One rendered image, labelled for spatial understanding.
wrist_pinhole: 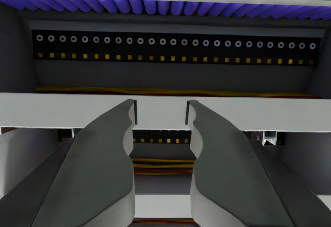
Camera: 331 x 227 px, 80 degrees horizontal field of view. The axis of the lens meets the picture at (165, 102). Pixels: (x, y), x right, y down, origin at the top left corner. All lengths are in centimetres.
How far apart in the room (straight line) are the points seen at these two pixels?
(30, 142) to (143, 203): 27
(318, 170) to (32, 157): 61
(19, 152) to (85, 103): 24
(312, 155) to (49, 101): 52
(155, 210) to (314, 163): 35
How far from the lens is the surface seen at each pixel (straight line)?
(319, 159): 54
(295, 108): 32
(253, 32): 42
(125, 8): 33
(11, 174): 48
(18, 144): 48
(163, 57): 38
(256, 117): 30
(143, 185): 48
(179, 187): 48
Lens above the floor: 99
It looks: 29 degrees up
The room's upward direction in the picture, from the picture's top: 178 degrees counter-clockwise
